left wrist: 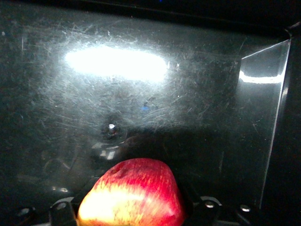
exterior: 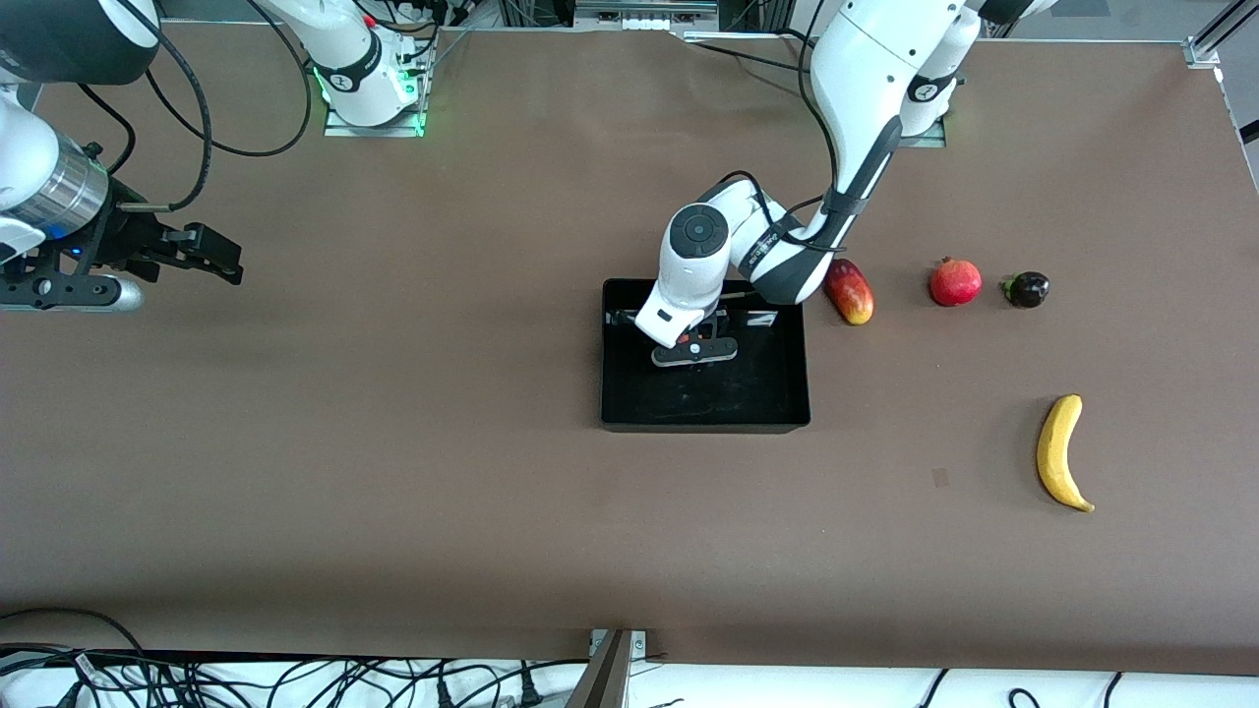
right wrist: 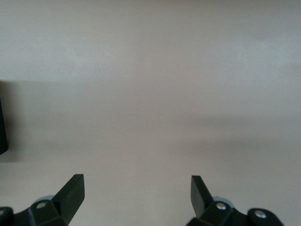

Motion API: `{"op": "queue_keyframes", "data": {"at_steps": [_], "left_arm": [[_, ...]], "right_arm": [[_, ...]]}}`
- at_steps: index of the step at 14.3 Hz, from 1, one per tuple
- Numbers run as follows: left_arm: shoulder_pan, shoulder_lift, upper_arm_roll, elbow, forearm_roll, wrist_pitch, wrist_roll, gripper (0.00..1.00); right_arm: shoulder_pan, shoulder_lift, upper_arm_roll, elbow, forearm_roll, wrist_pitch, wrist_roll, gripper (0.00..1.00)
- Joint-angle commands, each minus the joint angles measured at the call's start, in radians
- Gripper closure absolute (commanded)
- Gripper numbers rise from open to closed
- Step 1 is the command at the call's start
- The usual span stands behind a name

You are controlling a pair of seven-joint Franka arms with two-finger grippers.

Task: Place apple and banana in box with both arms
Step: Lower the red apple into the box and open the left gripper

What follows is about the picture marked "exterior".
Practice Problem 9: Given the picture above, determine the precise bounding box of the black plastic box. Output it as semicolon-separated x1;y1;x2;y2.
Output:
601;278;811;435

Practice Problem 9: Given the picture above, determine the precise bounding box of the yellow banana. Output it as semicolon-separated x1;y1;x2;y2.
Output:
1036;394;1096;513

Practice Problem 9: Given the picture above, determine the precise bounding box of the aluminium corner frame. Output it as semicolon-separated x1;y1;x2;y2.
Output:
1184;0;1259;70

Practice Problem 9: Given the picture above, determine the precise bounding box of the black looping arm cable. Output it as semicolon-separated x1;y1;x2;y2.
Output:
157;0;314;158

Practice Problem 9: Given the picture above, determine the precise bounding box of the white cloth sheet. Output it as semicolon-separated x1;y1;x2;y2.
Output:
0;651;1259;708

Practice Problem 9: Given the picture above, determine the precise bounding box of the black cable on table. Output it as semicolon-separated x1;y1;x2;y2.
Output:
687;37;819;76

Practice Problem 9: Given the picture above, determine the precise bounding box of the aluminium profile post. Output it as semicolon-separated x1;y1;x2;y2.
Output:
565;627;652;708

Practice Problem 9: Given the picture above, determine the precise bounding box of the dark purple eggplant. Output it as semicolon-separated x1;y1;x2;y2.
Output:
1001;271;1051;310

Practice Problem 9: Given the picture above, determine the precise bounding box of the red pomegranate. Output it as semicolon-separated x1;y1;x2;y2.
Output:
929;257;984;308

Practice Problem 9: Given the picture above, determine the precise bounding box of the red yellow mango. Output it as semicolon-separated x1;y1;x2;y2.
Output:
824;258;875;326

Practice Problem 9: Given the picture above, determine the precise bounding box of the black cable with plug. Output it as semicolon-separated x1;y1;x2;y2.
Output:
374;661;458;708
462;661;545;708

